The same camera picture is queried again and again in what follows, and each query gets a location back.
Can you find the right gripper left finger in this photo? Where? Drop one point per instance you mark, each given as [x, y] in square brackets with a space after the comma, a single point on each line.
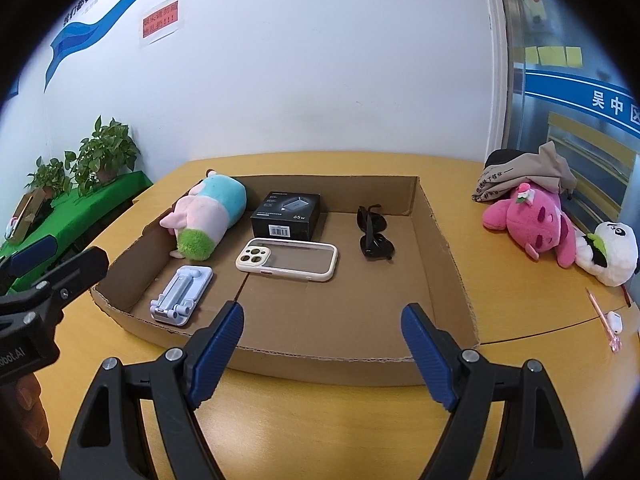
[108, 439]

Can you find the person's left hand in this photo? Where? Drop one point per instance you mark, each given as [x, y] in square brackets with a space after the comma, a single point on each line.
[24, 398]

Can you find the beige printed cloth bag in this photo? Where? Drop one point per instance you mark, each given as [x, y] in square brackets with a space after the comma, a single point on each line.
[507, 168]

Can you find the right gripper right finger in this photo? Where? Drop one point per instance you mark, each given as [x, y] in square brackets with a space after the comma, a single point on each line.
[534, 441]

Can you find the white panda plush toy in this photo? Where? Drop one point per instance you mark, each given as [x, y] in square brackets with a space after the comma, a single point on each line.
[609, 253]

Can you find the white clear phone case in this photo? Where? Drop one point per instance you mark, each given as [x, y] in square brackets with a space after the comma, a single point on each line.
[290, 259]

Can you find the pink pen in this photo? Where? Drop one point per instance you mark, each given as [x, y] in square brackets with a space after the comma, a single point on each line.
[613, 340]

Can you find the pink blue green plush toy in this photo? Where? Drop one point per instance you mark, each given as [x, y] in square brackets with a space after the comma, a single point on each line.
[200, 219]

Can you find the green table cloth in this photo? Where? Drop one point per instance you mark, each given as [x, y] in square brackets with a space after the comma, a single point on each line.
[76, 220]

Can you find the brown cardboard tray box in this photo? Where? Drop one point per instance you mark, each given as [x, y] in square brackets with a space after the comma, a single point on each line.
[345, 331]

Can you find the yellow sticky notes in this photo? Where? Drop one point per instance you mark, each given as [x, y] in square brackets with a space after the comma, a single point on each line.
[554, 56]

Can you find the black charger box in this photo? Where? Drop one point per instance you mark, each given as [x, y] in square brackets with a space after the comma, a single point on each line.
[288, 216]

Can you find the red white wall notice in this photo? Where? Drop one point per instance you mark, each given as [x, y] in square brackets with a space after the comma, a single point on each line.
[160, 22]

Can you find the white folding phone stand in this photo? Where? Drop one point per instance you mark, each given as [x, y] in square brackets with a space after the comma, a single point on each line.
[176, 303]

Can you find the potted green plant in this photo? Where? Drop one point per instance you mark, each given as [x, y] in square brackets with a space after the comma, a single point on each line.
[101, 156]
[50, 177]

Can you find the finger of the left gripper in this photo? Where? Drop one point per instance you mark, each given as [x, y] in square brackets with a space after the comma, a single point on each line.
[74, 277]
[28, 258]

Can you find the small white earbuds case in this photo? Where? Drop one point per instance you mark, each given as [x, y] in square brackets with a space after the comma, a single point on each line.
[615, 321]

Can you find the black sunglasses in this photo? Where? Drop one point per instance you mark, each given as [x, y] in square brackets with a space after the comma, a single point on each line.
[373, 243]

